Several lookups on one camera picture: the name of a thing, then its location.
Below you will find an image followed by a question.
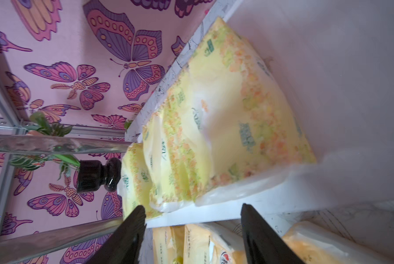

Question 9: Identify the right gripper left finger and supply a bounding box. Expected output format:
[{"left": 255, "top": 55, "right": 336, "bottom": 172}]
[{"left": 87, "top": 205, "right": 146, "bottom": 264}]

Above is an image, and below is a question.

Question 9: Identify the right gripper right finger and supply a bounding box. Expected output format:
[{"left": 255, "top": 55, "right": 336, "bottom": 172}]
[{"left": 241, "top": 204, "right": 304, "bottom": 264}]

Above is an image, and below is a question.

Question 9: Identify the orange tissue pack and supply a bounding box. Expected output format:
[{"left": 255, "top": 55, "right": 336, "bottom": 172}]
[
  {"left": 282, "top": 221, "right": 394, "bottom": 264},
  {"left": 183, "top": 223, "right": 247, "bottom": 264},
  {"left": 152, "top": 225, "right": 185, "bottom": 264}
]

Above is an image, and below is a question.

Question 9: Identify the yellow-green tissue pack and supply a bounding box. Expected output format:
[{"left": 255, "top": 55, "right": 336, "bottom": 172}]
[
  {"left": 154, "top": 18, "right": 316, "bottom": 206},
  {"left": 142, "top": 110, "right": 195, "bottom": 213},
  {"left": 117, "top": 143, "right": 161, "bottom": 219}
]

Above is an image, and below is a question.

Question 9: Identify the white two-tier shelf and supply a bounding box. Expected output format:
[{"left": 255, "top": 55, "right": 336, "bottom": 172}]
[{"left": 0, "top": 0, "right": 394, "bottom": 264}]

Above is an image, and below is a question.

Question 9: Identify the potted plant in black vase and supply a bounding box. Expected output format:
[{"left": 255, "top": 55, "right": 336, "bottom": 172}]
[{"left": 10, "top": 112, "right": 121, "bottom": 193}]

